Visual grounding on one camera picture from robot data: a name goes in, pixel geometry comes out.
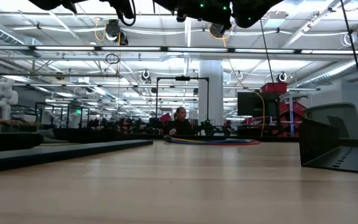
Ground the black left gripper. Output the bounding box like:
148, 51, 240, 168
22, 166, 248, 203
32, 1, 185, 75
99, 0, 135, 19

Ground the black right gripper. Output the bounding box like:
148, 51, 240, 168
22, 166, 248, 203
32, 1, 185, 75
152, 0, 232, 30

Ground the multicoloured wire bundle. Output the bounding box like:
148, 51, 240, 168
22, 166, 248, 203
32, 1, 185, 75
171, 138, 254, 145

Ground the long ceiling light strip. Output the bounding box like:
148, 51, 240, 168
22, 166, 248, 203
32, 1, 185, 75
0, 45, 358, 55

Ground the white column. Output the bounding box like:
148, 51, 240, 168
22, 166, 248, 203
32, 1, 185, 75
198, 60, 224, 135

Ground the red storage bin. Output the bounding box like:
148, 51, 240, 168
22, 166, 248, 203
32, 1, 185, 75
260, 82, 288, 95

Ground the black monitor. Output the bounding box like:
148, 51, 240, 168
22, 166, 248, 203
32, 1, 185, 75
237, 91, 280, 118

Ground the person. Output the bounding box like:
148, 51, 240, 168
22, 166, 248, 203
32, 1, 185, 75
166, 106, 198, 136

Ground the red shelf rack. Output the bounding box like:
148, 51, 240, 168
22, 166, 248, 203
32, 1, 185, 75
278, 101, 307, 138

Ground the wooden workbench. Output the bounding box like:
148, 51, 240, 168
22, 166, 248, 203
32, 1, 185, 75
0, 119, 42, 127

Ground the black gantry frame with camera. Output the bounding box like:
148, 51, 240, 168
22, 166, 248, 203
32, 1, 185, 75
155, 75, 210, 136

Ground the thin black hanging cable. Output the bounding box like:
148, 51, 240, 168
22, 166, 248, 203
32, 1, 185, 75
259, 18, 276, 86

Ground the yellow hanging cord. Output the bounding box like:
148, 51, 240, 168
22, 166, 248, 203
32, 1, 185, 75
247, 88, 266, 138

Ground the flat black duct cover strip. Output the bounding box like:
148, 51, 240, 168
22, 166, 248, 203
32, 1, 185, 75
0, 139, 154, 175

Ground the thick black hanging cable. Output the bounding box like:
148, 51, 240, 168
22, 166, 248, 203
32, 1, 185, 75
339, 0, 358, 127

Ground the black slotted cable duct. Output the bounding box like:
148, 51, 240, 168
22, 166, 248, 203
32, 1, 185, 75
299, 118, 358, 175

